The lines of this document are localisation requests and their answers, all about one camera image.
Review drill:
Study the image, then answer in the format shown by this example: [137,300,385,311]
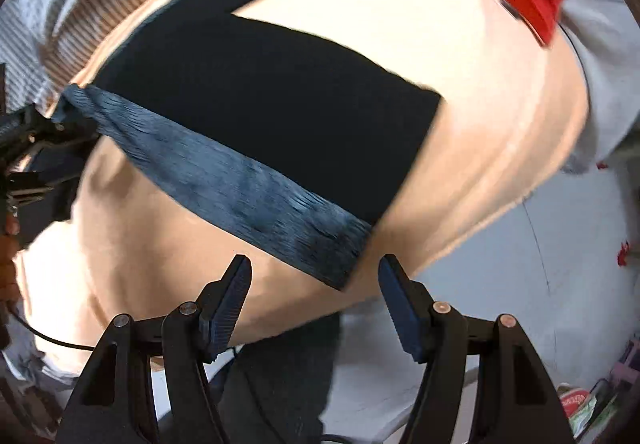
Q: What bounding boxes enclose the black pants with blue waistband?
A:
[52,0,443,292]

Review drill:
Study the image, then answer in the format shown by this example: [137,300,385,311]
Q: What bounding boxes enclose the person's left hand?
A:
[0,211,22,305]

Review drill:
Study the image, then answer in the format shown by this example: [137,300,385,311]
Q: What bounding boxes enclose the red and green packet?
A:
[556,384,603,432]

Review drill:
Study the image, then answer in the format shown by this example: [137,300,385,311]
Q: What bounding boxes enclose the light grey cloth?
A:
[560,0,640,175]

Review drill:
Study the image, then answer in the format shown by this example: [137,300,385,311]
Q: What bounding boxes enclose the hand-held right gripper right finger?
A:
[378,254,576,444]

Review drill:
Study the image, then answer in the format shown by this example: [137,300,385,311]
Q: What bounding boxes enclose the person's dark trouser leg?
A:
[215,311,343,444]

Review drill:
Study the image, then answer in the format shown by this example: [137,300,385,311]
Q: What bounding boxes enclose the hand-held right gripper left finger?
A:
[57,254,252,444]

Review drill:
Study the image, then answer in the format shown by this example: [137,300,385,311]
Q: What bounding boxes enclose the pink and purple item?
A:
[614,333,640,392]

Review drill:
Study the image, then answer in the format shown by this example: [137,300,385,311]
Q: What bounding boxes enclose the peach bed sheet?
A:
[15,0,591,375]

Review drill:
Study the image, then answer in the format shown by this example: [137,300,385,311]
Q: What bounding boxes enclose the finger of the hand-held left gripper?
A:
[5,169,76,205]
[0,104,98,149]

